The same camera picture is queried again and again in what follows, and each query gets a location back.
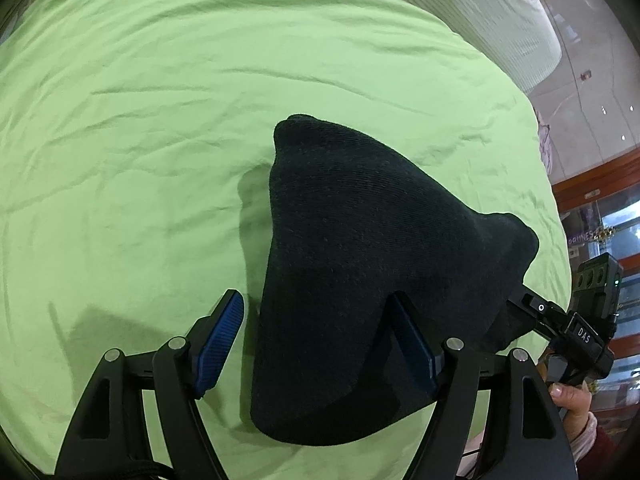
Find green bed sheet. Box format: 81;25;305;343
0;0;574;480

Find wooden display cabinet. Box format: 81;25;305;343
552;146;640;413

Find pink floral cloth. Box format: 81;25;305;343
535;106;556;177

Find white striped bolster pillow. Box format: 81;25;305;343
320;0;561;94

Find person's right hand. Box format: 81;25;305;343
547;381;599;430

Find person's right forearm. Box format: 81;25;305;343
564;411;623;467

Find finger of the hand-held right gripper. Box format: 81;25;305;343
502;284;572;343

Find black pants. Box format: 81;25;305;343
248;114;540;447

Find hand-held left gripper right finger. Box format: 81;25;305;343
389;292;576;480

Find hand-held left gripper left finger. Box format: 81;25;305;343
54;288;246;480

